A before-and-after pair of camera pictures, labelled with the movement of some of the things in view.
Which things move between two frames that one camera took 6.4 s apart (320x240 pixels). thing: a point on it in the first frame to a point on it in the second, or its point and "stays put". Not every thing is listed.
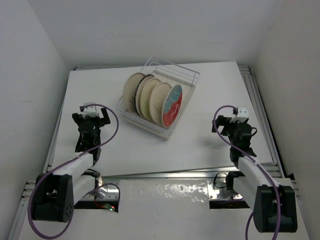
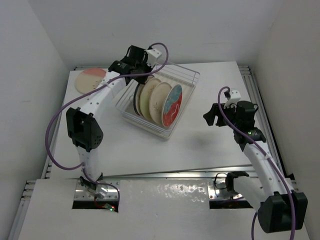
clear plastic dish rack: x=172 y=73 stays put
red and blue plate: x=171 y=104 stays put
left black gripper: x=102 y=121 to x=144 y=62
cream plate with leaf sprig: x=158 y=94 stays put
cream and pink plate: x=129 y=90 to x=89 y=79
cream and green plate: x=145 y=95 stays put
